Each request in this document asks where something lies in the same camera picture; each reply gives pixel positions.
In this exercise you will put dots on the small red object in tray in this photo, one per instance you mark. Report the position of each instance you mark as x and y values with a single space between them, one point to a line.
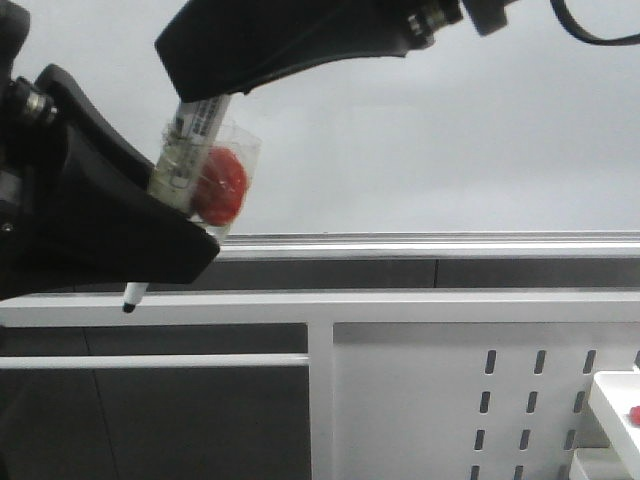
634 415

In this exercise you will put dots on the red round magnet taped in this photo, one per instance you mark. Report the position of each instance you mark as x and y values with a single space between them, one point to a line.
221 187

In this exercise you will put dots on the white plastic marker tray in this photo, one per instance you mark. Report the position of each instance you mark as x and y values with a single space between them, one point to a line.
612 396

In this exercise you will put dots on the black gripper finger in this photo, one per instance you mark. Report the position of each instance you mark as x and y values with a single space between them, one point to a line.
213 48

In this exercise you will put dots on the white metal pegboard stand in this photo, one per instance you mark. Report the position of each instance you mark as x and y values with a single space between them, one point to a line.
325 385

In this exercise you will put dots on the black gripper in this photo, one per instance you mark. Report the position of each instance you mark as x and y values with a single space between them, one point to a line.
74 205

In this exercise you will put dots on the white whiteboard marker black cap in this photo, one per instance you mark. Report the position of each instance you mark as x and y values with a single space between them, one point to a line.
187 140

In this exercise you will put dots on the lower white plastic tray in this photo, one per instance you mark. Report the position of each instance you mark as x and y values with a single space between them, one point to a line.
596 464

